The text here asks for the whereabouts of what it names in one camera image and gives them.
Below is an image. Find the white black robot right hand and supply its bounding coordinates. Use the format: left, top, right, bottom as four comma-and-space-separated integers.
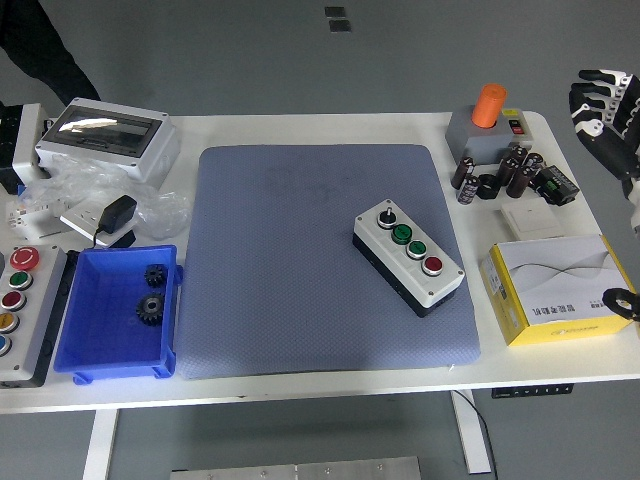
568, 68, 640, 229

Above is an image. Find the grey four-button control box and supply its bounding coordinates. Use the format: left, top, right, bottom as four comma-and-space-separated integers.
351, 199, 466, 319

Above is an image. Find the grey five-button control box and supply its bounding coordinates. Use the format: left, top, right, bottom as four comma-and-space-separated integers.
0, 244, 79, 389

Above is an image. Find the black module with green terminals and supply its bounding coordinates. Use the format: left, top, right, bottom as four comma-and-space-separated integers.
529, 164, 581, 207

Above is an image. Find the orange cylinder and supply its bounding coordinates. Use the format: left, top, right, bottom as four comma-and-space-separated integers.
471, 83, 509, 130

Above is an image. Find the yellow white carton box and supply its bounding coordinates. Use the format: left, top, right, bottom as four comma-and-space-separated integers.
479, 233, 640, 347

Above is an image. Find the black silver-printed capacitor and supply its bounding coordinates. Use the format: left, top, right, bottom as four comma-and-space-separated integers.
457, 172, 480, 205

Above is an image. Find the black table control panel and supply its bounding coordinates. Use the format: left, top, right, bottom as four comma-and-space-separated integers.
491, 383, 575, 400

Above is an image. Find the white table leg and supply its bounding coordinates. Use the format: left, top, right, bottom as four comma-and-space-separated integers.
449, 389, 494, 475
82, 408, 120, 480

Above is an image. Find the grey-blue textured mat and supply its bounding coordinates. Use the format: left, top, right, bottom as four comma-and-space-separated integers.
175, 143, 482, 381

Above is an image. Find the clear plastic bag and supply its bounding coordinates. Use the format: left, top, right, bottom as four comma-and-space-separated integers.
22, 152, 194, 241

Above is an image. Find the silver metal plate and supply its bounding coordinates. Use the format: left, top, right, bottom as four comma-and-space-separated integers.
169, 455, 422, 480

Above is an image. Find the small black bevel gear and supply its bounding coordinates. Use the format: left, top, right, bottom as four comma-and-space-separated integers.
144, 263, 169, 289

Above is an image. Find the large black bevel gear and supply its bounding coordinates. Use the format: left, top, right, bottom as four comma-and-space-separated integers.
135, 292, 167, 327

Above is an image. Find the black power adapter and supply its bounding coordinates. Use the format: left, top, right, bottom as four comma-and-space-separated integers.
93, 194, 139, 247

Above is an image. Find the blue plastic bin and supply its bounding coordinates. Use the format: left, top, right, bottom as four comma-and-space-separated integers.
52, 243, 185, 385

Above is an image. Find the person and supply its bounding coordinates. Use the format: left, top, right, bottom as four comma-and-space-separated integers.
0, 0, 104, 109

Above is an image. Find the black shiny foil bag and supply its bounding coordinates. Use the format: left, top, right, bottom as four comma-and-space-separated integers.
0, 102, 26, 196

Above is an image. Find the white wall switch plate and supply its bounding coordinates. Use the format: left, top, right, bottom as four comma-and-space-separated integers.
499, 198, 566, 240

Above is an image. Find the black ring nut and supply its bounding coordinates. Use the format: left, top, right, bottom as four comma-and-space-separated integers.
475, 172, 499, 200

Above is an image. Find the grey switch box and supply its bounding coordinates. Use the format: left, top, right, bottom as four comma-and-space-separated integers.
444, 106, 535, 166

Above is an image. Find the thin black floor cable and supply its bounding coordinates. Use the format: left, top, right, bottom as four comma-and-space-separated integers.
457, 389, 501, 480

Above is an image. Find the grey enclosure with clear lid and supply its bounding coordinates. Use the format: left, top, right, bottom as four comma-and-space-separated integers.
34, 97, 181, 189

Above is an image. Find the white wall socket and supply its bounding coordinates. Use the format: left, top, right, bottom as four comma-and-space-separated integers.
59, 199, 136, 247

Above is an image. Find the white metal bracket device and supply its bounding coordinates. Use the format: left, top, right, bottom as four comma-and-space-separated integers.
12, 103, 51, 184

